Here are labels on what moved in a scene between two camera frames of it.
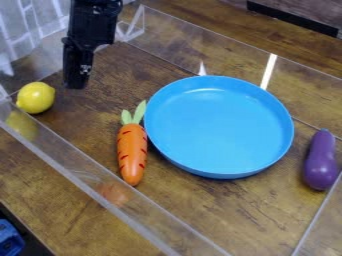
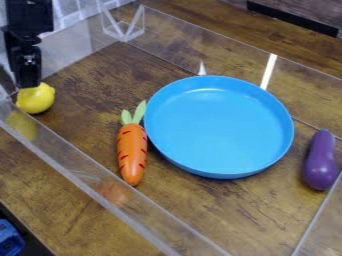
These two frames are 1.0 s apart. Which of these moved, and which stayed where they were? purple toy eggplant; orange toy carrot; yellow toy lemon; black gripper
Moved: black gripper
Stayed: yellow toy lemon; orange toy carrot; purple toy eggplant
